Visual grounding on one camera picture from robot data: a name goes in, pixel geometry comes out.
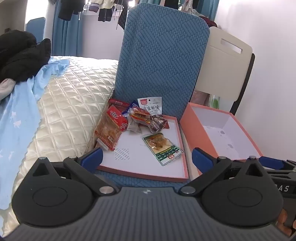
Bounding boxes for light blue printed cloth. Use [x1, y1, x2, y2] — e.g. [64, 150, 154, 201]
[0, 57, 71, 211]

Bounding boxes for red sausage stick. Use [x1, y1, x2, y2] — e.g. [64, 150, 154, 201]
[109, 98, 130, 107]

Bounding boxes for maroon snack packet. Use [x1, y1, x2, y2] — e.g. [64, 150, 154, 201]
[148, 113, 167, 133]

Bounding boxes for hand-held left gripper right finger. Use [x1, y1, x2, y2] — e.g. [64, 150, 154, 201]
[180, 147, 269, 197]

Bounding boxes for white red-label snack packet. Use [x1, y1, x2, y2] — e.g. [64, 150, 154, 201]
[137, 97, 163, 115]

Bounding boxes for clear red brown snack packet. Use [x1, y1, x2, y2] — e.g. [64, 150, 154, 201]
[128, 107, 153, 127]

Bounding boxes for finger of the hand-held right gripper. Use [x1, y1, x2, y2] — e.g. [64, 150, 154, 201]
[258, 156, 296, 171]

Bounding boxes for cream folding chair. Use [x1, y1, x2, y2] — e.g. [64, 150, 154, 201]
[188, 27, 256, 116]

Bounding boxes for row of hanging clothes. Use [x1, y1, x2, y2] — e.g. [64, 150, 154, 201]
[58, 0, 130, 29]

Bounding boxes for blue white snack packet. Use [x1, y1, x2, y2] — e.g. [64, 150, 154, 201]
[121, 101, 139, 116]

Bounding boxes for green snack packet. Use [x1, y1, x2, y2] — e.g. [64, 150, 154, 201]
[142, 133, 184, 166]

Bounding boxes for pink bag under chair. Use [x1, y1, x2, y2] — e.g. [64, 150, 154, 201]
[193, 89, 210, 106]

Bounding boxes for blue textured cushion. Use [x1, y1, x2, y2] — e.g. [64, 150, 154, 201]
[97, 2, 211, 186]

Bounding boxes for blue curtain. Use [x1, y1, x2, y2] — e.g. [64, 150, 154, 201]
[194, 0, 220, 21]
[53, 0, 85, 57]

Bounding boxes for orange box lid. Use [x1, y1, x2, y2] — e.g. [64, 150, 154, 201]
[96, 115, 189, 183]

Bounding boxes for blue padded panel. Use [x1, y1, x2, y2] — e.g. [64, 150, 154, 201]
[26, 17, 46, 44]

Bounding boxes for black clothing pile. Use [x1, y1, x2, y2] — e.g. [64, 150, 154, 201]
[0, 30, 52, 84]

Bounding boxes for orange cardboard box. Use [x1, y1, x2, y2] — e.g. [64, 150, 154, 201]
[180, 102, 264, 176]

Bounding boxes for green dotted white bag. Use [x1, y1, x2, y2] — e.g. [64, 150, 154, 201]
[209, 94, 220, 109]

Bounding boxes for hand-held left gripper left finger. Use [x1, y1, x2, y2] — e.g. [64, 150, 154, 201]
[31, 147, 121, 197]

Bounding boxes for grey snack packet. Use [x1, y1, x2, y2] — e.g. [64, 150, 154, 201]
[126, 120, 144, 134]

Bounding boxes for dark red cloth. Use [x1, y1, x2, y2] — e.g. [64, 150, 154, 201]
[199, 16, 218, 28]

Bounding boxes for red orange snack packet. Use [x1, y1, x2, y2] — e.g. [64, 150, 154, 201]
[94, 105, 129, 151]

